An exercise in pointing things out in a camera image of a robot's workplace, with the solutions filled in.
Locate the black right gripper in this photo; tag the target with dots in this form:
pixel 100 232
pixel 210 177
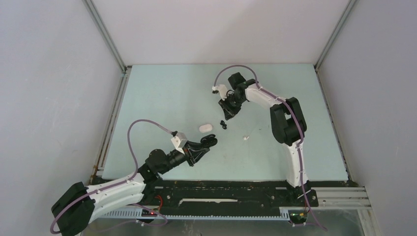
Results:
pixel 229 112

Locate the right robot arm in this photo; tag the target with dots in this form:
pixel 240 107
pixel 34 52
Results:
pixel 287 123

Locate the white oval charging case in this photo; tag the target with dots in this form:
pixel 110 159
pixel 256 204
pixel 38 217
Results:
pixel 205 128

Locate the aluminium frame rail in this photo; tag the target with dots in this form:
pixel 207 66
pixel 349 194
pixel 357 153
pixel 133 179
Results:
pixel 330 197

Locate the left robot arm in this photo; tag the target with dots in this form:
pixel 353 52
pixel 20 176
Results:
pixel 80 204

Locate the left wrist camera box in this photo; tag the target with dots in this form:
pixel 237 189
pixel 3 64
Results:
pixel 179 140

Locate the black oval charging case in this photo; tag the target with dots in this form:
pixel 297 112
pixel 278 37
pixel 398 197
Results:
pixel 208 141

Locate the white cable duct strip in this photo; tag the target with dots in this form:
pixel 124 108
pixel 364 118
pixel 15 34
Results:
pixel 130 213

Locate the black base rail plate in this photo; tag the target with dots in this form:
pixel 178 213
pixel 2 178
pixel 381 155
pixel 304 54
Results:
pixel 210 196

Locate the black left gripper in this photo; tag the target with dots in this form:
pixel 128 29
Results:
pixel 194 151

